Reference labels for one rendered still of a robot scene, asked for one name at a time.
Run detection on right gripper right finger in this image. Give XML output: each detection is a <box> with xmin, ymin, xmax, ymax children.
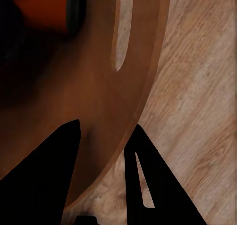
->
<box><xmin>124</xmin><ymin>124</ymin><xmax>207</xmax><ymax>225</ymax></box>

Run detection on can of soda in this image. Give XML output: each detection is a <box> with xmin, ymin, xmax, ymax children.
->
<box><xmin>12</xmin><ymin>0</ymin><xmax>83</xmax><ymax>34</ymax></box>
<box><xmin>0</xmin><ymin>0</ymin><xmax>26</xmax><ymax>68</ymax></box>

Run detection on trash can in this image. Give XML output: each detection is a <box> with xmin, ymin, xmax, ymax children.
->
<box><xmin>0</xmin><ymin>0</ymin><xmax>170</xmax><ymax>214</ymax></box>

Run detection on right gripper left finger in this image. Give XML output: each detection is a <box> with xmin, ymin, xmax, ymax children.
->
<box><xmin>0</xmin><ymin>119</ymin><xmax>81</xmax><ymax>225</ymax></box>

